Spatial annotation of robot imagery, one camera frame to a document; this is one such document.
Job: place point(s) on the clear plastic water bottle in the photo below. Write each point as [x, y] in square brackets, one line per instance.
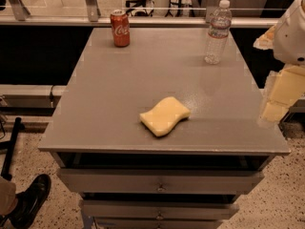
[218, 32]

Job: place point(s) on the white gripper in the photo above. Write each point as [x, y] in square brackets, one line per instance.
[291, 38]

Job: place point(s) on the bottom grey drawer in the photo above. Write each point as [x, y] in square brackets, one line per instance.
[157, 224]

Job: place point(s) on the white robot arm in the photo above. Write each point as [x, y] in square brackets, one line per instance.
[287, 41]

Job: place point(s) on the top grey drawer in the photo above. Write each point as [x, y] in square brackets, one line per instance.
[160, 181]

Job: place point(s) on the metal window rail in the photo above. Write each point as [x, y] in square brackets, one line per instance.
[165, 22]

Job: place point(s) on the beige trouser leg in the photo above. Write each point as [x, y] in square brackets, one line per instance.
[8, 199]

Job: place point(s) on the red coke can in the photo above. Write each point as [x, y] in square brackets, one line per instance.
[120, 28]

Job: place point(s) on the black metal stand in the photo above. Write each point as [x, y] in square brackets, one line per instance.
[8, 147]

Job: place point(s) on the black leather shoe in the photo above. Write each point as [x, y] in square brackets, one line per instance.
[30, 202]

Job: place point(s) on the grey drawer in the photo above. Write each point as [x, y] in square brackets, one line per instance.
[160, 181]
[110, 209]
[157, 224]

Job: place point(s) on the yellow sponge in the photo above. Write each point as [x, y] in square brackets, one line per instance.
[162, 118]

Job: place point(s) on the middle grey drawer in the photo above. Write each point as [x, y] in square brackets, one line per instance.
[110, 209]

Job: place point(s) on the grey drawer cabinet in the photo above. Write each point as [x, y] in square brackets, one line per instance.
[152, 137]

